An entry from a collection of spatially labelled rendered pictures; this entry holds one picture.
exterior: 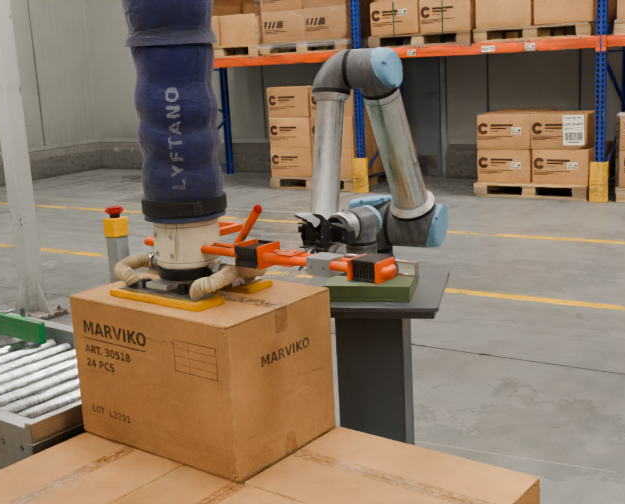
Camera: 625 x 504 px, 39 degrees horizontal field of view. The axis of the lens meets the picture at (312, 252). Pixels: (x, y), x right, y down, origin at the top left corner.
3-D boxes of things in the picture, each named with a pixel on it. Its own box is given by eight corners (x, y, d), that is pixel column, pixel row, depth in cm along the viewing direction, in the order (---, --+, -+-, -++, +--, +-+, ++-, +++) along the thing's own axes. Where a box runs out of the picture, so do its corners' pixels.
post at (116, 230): (128, 464, 358) (102, 218, 337) (140, 457, 363) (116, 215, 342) (139, 468, 354) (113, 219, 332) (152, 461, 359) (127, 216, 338)
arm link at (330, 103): (307, 47, 267) (294, 273, 267) (345, 44, 261) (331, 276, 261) (325, 55, 277) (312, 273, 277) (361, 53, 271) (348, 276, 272)
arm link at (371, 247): (349, 275, 272) (347, 235, 269) (383, 278, 266) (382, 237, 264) (335, 283, 264) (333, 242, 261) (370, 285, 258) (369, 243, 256)
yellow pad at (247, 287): (161, 280, 258) (159, 263, 257) (185, 273, 266) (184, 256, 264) (249, 295, 237) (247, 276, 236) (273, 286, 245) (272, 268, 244)
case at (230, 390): (83, 430, 255) (68, 295, 246) (185, 386, 285) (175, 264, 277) (238, 483, 218) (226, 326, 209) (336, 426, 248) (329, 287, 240)
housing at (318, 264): (305, 275, 213) (304, 257, 212) (322, 269, 218) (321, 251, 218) (329, 278, 209) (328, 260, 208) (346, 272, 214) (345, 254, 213)
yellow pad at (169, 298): (109, 296, 243) (107, 278, 242) (137, 287, 251) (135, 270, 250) (198, 313, 223) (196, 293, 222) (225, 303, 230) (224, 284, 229)
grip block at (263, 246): (232, 267, 226) (231, 244, 224) (258, 259, 233) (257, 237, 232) (257, 271, 221) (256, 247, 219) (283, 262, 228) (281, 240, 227)
